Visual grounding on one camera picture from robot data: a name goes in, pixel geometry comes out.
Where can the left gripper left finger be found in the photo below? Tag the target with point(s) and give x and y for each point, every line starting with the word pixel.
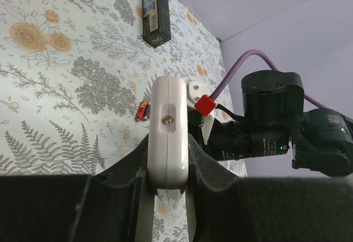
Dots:
pixel 125 199

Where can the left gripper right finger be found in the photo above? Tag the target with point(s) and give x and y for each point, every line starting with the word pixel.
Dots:
pixel 211 198

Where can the red AAA battery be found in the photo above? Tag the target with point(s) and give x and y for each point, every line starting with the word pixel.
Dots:
pixel 141 111

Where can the red white remote control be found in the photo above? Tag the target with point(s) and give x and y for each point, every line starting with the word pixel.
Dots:
pixel 167 160

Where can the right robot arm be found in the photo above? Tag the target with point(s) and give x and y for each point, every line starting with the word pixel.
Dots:
pixel 274 122

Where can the long black box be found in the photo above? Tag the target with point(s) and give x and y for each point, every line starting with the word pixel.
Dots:
pixel 156 22

